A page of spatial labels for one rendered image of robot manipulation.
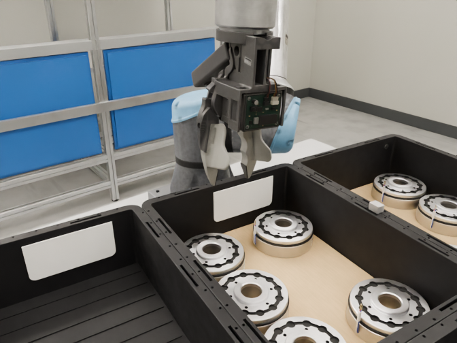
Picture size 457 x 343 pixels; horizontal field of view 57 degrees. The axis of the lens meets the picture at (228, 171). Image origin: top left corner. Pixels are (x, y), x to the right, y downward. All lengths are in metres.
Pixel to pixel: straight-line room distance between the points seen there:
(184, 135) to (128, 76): 1.59
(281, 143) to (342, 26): 3.62
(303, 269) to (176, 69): 2.01
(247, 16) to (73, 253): 0.41
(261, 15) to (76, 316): 0.46
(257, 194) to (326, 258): 0.16
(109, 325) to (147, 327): 0.05
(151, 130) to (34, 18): 1.10
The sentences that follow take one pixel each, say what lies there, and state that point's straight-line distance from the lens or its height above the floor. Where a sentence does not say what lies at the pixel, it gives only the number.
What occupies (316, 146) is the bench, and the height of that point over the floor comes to 0.70.
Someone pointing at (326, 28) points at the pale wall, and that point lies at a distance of 4.54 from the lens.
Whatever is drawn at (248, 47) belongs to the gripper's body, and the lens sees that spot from 0.51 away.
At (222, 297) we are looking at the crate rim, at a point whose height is 0.93.
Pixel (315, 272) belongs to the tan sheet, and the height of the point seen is 0.83.
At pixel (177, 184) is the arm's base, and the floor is 0.84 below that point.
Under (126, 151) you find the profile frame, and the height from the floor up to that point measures 0.30.
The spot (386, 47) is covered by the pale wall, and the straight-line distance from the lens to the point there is 4.15.
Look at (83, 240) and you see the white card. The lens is 0.66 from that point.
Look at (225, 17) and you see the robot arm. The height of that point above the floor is 1.21.
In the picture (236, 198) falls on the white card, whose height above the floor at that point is 0.89.
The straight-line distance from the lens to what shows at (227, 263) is 0.65.
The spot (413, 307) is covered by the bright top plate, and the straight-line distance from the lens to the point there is 0.63.
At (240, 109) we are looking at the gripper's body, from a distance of 0.51.
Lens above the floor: 1.26
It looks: 26 degrees down
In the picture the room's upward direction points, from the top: straight up
